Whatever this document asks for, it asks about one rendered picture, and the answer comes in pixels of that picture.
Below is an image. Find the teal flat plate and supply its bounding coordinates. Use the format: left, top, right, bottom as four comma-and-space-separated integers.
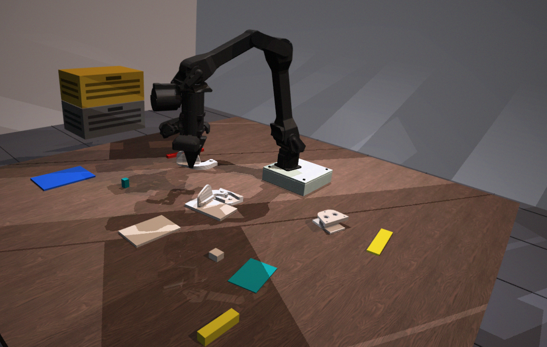
228, 258, 277, 293

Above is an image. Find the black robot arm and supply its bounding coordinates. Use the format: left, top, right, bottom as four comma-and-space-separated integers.
150, 29, 306, 171

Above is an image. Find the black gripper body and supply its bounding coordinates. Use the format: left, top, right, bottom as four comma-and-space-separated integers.
172, 109, 210, 152

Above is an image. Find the yellow flat bar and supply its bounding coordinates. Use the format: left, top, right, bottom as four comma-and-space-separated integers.
367, 229, 392, 256

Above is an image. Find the blue flat rectangular plate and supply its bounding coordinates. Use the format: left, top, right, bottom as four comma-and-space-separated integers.
31, 166, 96, 191

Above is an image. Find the yellow rectangular bar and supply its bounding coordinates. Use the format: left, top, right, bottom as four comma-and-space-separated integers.
197, 308, 239, 347

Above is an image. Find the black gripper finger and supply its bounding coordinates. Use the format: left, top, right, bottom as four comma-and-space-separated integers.
198, 135, 207, 155
184, 145, 202, 168

